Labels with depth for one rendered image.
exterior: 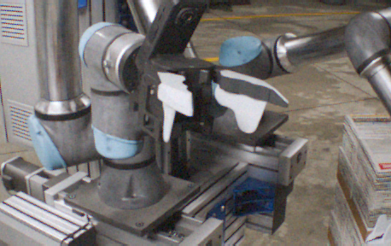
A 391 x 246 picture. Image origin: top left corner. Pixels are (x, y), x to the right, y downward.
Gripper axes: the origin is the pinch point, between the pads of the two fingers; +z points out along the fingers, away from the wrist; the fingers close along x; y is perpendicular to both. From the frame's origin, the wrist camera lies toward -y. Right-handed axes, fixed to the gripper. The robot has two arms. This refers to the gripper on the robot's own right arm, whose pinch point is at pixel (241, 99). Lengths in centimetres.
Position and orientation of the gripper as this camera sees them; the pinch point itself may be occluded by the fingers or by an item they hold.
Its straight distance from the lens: 51.7
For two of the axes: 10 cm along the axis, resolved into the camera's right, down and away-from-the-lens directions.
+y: -1.2, 9.4, 3.1
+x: -8.4, 0.8, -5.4
